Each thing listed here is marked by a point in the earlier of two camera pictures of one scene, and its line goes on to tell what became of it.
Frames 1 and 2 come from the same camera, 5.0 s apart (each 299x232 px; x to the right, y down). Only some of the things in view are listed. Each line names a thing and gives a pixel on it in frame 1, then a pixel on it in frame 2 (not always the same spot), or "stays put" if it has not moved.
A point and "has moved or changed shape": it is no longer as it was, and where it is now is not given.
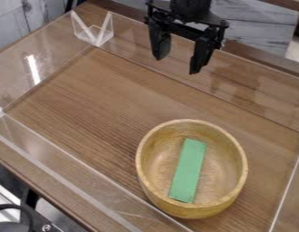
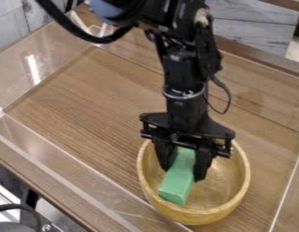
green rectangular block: x=187 y=170 has moved or changed shape
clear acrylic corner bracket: x=97 y=35 stays put
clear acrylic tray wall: x=33 y=156 stays put
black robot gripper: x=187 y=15 -> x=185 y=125
